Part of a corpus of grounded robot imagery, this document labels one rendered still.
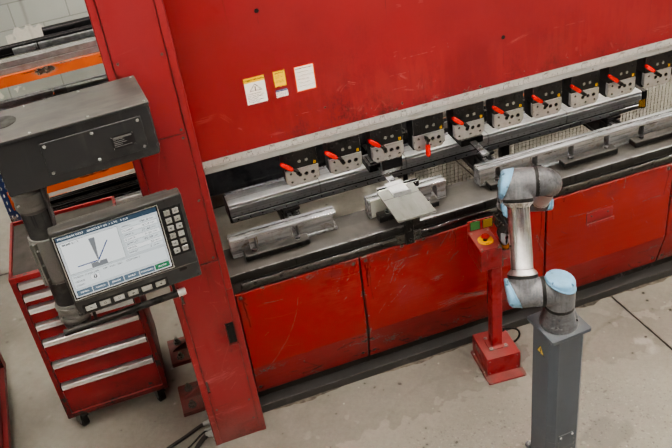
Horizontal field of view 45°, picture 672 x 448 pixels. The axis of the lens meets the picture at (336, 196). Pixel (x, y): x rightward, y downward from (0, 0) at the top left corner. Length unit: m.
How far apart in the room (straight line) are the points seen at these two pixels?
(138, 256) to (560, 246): 2.23
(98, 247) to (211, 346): 0.99
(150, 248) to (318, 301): 1.14
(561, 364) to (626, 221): 1.26
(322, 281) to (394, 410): 0.77
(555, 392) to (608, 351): 0.94
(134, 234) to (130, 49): 0.64
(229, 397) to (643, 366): 2.02
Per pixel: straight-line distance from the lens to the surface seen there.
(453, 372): 4.20
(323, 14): 3.24
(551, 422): 3.60
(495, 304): 3.97
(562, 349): 3.31
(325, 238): 3.66
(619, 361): 4.31
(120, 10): 2.86
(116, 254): 2.86
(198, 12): 3.12
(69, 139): 2.66
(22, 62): 4.78
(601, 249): 4.41
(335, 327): 3.90
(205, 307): 3.49
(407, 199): 3.63
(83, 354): 4.02
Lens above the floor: 3.01
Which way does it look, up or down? 33 degrees down
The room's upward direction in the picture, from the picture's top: 8 degrees counter-clockwise
